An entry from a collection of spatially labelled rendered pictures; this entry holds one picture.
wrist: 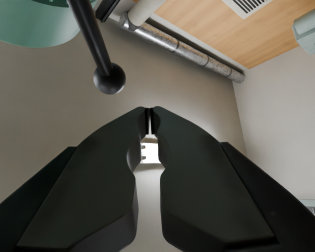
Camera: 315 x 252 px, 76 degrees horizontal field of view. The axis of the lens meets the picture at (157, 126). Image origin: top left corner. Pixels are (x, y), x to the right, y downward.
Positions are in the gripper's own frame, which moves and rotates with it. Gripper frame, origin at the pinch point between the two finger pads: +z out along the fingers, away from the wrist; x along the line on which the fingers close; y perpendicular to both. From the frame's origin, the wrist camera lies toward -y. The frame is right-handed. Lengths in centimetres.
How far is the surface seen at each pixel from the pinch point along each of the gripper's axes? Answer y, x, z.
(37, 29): -2.6, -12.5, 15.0
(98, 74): 1.1, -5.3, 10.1
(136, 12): 6, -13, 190
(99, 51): -1.7, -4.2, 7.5
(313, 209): 205, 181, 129
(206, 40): 39, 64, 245
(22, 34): -2.2, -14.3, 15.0
